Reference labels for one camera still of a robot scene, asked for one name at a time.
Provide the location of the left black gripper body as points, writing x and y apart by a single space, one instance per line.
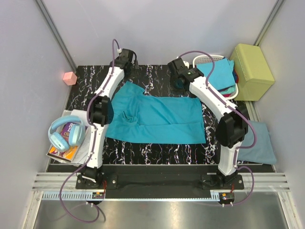
133 64

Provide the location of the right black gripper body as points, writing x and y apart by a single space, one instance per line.
173 81

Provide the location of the teal t shirt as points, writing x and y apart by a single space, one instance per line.
140 118

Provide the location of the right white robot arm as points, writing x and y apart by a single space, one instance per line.
231 128

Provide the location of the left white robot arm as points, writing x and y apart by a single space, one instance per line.
100 114

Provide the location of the stack of papers and books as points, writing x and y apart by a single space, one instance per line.
75 154

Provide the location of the white perforated laundry basket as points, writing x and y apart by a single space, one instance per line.
204 63

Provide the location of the light blue shirt in basket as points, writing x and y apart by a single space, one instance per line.
222 75

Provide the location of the red shirt in basket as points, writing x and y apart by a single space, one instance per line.
231 91

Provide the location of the pink cube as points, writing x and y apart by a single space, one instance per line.
70 78

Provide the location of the green storage box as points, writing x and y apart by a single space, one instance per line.
254 75

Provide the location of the light blue headphones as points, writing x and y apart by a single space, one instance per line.
76 135

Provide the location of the folded grey-blue t shirt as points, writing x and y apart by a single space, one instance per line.
262 152

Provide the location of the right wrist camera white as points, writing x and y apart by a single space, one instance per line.
186 64

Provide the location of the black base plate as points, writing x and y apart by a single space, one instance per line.
175 169

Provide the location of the aluminium rail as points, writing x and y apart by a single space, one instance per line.
261 181

